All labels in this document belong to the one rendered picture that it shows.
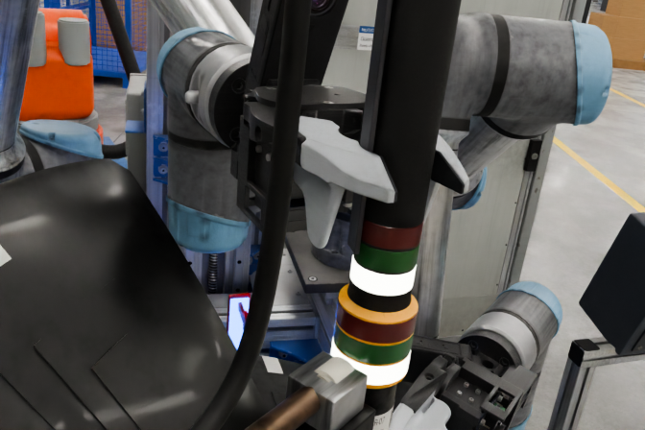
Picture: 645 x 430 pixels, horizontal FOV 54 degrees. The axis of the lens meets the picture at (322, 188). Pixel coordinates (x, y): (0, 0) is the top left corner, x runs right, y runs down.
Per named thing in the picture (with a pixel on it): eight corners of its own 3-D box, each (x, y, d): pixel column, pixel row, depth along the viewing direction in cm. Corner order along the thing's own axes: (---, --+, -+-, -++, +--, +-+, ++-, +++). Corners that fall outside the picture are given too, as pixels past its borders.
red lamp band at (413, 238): (398, 256, 31) (402, 234, 30) (343, 233, 33) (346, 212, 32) (432, 237, 33) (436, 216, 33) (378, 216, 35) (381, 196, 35)
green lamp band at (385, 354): (384, 376, 33) (387, 356, 32) (317, 340, 35) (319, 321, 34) (425, 341, 36) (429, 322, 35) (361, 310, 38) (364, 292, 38)
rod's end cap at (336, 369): (339, 383, 31) (362, 365, 33) (307, 365, 32) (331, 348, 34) (334, 416, 32) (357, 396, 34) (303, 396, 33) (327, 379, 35)
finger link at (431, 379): (419, 397, 53) (462, 355, 61) (404, 388, 54) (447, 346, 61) (405, 441, 55) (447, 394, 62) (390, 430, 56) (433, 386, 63)
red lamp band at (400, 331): (387, 354, 32) (391, 334, 32) (319, 320, 34) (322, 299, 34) (429, 321, 35) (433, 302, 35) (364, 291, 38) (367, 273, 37)
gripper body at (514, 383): (502, 421, 54) (545, 357, 64) (415, 369, 58) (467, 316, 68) (476, 484, 57) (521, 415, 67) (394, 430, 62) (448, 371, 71)
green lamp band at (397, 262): (394, 280, 31) (398, 258, 31) (340, 256, 33) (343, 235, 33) (428, 259, 34) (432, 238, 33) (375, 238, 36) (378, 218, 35)
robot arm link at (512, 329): (482, 299, 71) (462, 357, 75) (465, 316, 68) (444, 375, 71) (546, 333, 68) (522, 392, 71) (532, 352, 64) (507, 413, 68)
